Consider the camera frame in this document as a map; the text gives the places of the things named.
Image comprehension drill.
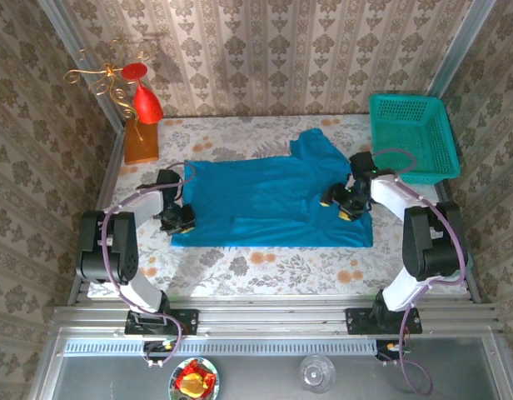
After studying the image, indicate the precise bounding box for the floral table cover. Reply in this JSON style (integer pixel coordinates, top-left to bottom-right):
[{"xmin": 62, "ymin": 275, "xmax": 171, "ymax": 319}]
[{"xmin": 87, "ymin": 115, "xmax": 470, "ymax": 299}]

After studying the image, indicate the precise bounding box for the grey slotted cable duct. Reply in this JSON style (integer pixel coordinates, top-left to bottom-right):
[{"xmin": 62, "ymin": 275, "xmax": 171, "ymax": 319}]
[{"xmin": 62, "ymin": 337, "xmax": 378, "ymax": 356}]

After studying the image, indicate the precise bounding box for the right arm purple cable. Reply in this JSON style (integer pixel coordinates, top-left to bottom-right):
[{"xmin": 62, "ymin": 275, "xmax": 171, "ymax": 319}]
[{"xmin": 371, "ymin": 146, "xmax": 466, "ymax": 396}]

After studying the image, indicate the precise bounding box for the teal plastic basket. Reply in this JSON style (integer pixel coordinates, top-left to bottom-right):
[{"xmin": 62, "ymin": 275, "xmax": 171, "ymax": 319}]
[{"xmin": 367, "ymin": 93, "xmax": 461, "ymax": 185}]

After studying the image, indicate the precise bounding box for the red and yellow wrapped candy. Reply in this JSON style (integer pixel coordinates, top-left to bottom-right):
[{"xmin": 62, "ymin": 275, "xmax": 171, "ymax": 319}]
[{"xmin": 175, "ymin": 360, "xmax": 217, "ymax": 397}]

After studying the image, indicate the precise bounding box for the grey metal shelf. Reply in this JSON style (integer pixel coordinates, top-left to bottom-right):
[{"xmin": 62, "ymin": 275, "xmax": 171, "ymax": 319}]
[{"xmin": 31, "ymin": 327, "xmax": 513, "ymax": 400}]

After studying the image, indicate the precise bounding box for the red wine glass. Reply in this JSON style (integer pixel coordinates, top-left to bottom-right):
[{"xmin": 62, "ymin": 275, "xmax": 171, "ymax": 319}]
[{"xmin": 121, "ymin": 62, "xmax": 165, "ymax": 125}]

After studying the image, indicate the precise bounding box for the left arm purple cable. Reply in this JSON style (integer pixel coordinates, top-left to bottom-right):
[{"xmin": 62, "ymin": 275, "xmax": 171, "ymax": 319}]
[{"xmin": 100, "ymin": 161, "xmax": 197, "ymax": 370}]

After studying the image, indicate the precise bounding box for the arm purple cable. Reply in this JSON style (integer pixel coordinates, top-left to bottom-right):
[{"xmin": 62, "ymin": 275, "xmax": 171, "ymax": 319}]
[
  {"xmin": 371, "ymin": 146, "xmax": 466, "ymax": 396},
  {"xmin": 100, "ymin": 161, "xmax": 197, "ymax": 370}
]

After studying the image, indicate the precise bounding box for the aluminium frame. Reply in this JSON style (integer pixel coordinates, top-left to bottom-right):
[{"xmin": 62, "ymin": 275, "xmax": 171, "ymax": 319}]
[{"xmin": 29, "ymin": 0, "xmax": 513, "ymax": 400}]

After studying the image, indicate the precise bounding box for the clear drinking glass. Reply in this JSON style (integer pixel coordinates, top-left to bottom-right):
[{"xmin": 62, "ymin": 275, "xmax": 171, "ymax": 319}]
[{"xmin": 298, "ymin": 353, "xmax": 336, "ymax": 395}]

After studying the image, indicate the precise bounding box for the blue t-shirt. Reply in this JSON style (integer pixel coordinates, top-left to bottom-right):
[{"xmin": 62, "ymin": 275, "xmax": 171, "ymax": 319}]
[{"xmin": 171, "ymin": 127, "xmax": 374, "ymax": 249}]

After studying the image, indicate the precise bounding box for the gold wire stand wooden base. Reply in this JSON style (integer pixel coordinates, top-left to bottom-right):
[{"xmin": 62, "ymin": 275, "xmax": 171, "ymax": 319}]
[{"xmin": 63, "ymin": 37, "xmax": 161, "ymax": 166}]

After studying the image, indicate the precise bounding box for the bowl with red yellow candy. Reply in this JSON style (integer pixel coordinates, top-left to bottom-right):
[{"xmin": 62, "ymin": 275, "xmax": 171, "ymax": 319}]
[{"xmin": 168, "ymin": 357, "xmax": 221, "ymax": 400}]

